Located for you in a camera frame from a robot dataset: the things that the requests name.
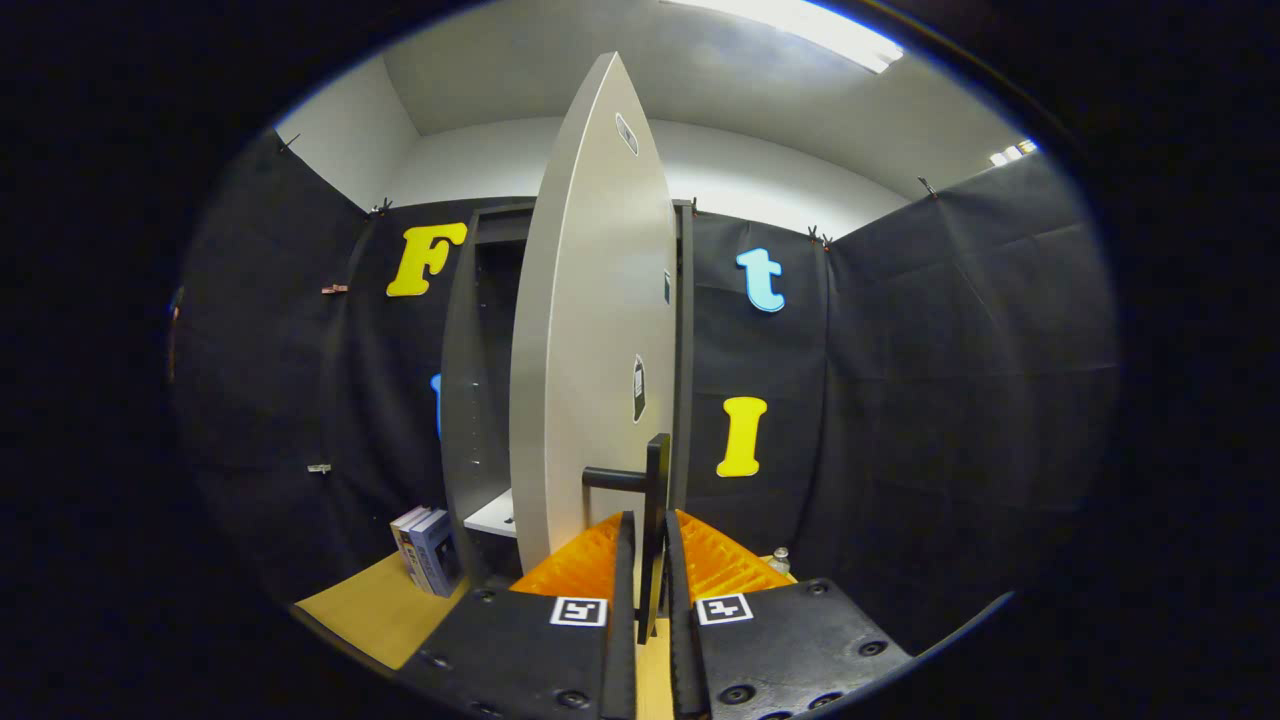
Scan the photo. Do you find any black backdrop cloth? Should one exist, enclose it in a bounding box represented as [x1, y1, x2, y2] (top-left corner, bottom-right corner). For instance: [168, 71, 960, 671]
[170, 128, 1119, 651]

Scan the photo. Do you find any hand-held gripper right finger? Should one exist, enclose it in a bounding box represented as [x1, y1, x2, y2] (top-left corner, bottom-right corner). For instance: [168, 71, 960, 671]
[665, 510, 916, 720]

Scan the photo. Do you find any black door handle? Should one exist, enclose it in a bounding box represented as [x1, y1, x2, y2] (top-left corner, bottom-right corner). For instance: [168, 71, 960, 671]
[582, 433, 673, 646]

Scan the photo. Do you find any blue book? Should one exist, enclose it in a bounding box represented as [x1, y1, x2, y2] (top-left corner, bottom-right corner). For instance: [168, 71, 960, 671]
[405, 510, 463, 598]

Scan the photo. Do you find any beige shoe cabinet door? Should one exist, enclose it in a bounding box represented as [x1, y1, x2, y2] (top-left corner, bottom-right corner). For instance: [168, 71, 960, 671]
[508, 52, 679, 576]

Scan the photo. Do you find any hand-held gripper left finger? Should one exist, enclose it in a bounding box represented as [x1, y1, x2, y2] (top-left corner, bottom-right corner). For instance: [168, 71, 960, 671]
[398, 510, 639, 720]

